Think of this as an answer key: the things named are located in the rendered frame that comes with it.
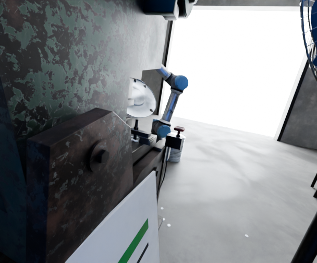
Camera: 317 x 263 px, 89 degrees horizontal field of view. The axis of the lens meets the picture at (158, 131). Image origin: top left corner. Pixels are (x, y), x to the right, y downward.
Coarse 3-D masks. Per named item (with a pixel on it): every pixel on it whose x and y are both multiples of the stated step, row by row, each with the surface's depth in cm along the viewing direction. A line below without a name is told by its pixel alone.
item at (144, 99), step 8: (136, 88) 102; (144, 88) 106; (136, 96) 99; (144, 96) 103; (152, 96) 107; (136, 104) 96; (144, 104) 100; (152, 104) 104; (128, 112) 92; (136, 112) 95; (144, 112) 98; (152, 112) 101
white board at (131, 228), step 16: (144, 192) 67; (128, 208) 56; (144, 208) 67; (112, 224) 48; (128, 224) 56; (144, 224) 68; (96, 240) 42; (112, 240) 48; (128, 240) 57; (144, 240) 69; (80, 256) 38; (96, 256) 43; (112, 256) 49; (128, 256) 57; (144, 256) 69
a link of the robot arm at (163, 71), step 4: (160, 68) 134; (164, 68) 135; (160, 72) 136; (164, 72) 136; (168, 72) 137; (164, 76) 138; (168, 76) 137; (172, 76) 137; (164, 80) 141; (168, 80) 139; (168, 84) 141
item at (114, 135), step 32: (64, 128) 29; (96, 128) 34; (128, 128) 48; (32, 160) 26; (64, 160) 28; (96, 160) 36; (128, 160) 53; (160, 160) 98; (32, 192) 27; (64, 192) 29; (96, 192) 39; (128, 192) 59; (32, 224) 28; (64, 224) 31; (96, 224) 43; (160, 224) 115; (32, 256) 30; (64, 256) 33
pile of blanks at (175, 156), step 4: (184, 140) 221; (172, 148) 219; (172, 152) 221; (176, 152) 221; (180, 152) 223; (172, 156) 220; (176, 156) 221; (180, 156) 226; (168, 160) 224; (172, 160) 223; (176, 160) 223
